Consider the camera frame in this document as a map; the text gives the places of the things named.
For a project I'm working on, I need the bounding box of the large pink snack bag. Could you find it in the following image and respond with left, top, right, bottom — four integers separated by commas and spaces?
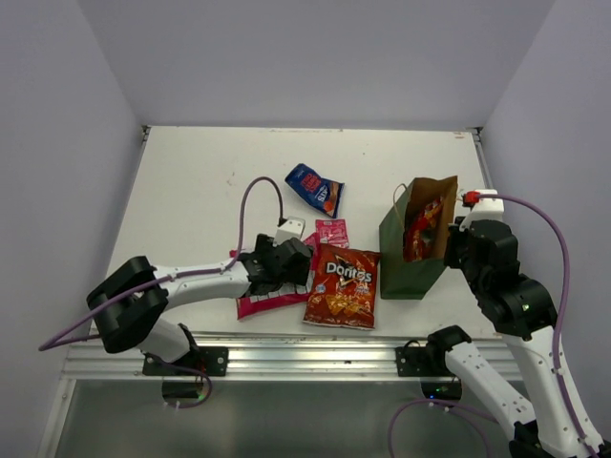
236, 233, 320, 320

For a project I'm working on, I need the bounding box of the red snack mix bag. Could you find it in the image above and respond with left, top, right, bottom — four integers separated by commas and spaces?
403, 197, 445, 262

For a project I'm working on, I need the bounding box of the green paper bag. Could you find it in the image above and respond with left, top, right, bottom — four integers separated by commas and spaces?
378, 176, 458, 300

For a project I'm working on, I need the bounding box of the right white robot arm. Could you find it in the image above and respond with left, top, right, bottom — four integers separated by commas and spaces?
425, 219, 610, 457

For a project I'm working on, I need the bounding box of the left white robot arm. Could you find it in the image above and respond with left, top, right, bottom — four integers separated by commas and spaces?
87, 234, 314, 375

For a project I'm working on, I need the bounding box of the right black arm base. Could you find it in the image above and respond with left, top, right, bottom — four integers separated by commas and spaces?
394, 325, 472, 377

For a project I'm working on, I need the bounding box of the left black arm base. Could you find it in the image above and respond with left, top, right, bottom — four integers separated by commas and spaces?
142, 323, 229, 377

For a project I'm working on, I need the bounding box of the red Doritos bag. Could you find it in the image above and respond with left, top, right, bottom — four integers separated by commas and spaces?
304, 243, 380, 330

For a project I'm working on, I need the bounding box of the blue chips bag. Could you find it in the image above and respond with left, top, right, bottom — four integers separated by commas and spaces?
284, 163, 345, 219

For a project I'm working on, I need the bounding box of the small pink candy packet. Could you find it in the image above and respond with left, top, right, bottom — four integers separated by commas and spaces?
315, 219, 349, 248

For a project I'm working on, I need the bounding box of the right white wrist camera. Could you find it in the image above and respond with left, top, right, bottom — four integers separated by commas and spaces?
460, 189, 504, 231

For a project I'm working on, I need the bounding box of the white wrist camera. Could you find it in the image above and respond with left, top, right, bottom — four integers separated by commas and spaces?
274, 217, 306, 245
460, 189, 504, 231

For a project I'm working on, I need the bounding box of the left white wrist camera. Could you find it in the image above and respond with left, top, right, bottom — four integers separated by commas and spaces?
274, 217, 306, 245

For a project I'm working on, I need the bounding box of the aluminium front rail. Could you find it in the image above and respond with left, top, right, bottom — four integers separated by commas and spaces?
59, 331, 526, 383

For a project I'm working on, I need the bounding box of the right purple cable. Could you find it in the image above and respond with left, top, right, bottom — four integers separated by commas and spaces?
387, 190, 607, 458

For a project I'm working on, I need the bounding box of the purple cable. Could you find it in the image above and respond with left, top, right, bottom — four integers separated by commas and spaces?
37, 176, 287, 353
387, 190, 607, 458

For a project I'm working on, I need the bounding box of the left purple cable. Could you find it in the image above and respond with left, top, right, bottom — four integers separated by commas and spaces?
37, 176, 287, 353

